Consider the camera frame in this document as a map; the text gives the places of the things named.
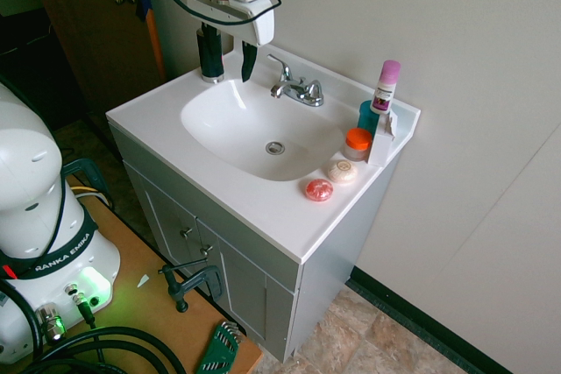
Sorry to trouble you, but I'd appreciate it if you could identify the yellow cable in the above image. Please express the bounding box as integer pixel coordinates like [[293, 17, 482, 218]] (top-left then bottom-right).
[[68, 184, 110, 209]]

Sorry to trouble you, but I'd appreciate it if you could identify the jar with orange lid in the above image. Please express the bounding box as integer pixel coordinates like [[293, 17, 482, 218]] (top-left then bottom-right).
[[342, 127, 374, 163]]

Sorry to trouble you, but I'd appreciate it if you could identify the brown wooden door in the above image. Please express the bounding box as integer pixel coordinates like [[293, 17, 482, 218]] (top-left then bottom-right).
[[20, 0, 168, 132]]

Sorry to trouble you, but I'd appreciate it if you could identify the teal plastic cup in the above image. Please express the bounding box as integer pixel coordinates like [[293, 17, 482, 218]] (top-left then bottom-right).
[[356, 100, 383, 139]]

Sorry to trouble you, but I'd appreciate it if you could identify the white vanity sink top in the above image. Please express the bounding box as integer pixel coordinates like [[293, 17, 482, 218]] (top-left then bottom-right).
[[106, 43, 422, 265]]

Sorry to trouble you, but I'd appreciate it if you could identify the red round soap bar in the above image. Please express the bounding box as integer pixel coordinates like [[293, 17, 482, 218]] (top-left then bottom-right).
[[304, 177, 336, 203]]

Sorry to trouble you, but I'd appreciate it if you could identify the grey vanity cabinet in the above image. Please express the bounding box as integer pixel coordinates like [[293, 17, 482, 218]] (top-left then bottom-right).
[[108, 123, 398, 363]]

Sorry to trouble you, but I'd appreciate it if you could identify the green hex key set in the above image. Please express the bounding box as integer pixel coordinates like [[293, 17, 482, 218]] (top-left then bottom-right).
[[191, 321, 243, 374]]

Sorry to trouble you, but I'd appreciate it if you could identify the black metal c-clamp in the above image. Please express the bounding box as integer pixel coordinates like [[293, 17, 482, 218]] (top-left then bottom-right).
[[158, 258, 225, 314]]

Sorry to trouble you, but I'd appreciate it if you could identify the dark green clamp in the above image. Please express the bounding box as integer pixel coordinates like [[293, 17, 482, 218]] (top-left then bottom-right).
[[60, 156, 111, 214]]

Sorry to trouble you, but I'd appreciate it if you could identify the black plug with cable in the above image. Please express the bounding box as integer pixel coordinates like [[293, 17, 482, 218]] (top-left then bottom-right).
[[64, 285, 98, 330]]

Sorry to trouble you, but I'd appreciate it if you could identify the chrome faucet spout body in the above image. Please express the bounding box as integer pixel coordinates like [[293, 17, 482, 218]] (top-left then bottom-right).
[[269, 75, 325, 108]]

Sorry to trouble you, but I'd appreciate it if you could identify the grey cabinet door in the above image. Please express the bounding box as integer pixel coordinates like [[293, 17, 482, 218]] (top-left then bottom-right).
[[195, 218, 301, 351], [129, 166, 201, 271]]

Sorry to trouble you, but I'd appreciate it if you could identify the chrome lever faucet handle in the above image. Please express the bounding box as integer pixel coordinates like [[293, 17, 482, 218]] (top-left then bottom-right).
[[305, 79, 324, 102], [267, 54, 294, 83]]

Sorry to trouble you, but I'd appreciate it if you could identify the cream round soap bar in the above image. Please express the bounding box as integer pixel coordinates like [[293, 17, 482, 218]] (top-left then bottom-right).
[[327, 159, 359, 184]]

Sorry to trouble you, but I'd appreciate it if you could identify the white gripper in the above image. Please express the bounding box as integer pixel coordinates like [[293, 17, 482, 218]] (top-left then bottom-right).
[[185, 0, 276, 83]]

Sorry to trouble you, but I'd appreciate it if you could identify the black baseboard strip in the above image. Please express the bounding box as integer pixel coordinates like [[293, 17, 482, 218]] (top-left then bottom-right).
[[349, 265, 515, 374]]

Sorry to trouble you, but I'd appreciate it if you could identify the silver round cable connector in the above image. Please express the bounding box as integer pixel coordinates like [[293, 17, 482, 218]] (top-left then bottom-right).
[[34, 302, 67, 345]]

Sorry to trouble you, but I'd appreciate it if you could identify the white bottle pink cap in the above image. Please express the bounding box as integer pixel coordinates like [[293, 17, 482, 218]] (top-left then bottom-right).
[[369, 60, 402, 116]]

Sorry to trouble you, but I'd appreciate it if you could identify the thick black cable bundle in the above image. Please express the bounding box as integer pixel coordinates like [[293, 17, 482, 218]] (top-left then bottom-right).
[[0, 279, 190, 374]]

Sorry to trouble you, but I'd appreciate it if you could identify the white cardboard carton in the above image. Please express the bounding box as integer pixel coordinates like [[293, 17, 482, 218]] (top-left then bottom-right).
[[366, 111, 400, 168]]

